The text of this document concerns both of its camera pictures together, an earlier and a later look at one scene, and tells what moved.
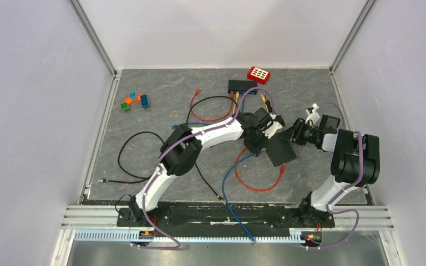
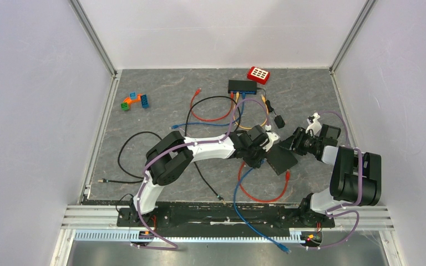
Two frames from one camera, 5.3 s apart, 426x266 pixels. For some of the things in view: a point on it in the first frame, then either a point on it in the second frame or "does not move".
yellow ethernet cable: (237, 97) does not move
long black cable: (212, 189) does not move
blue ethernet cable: (225, 198) → (282, 246)
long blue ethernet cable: (205, 123) does not move
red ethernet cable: (283, 167) → (287, 177)
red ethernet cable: (198, 90) does not move
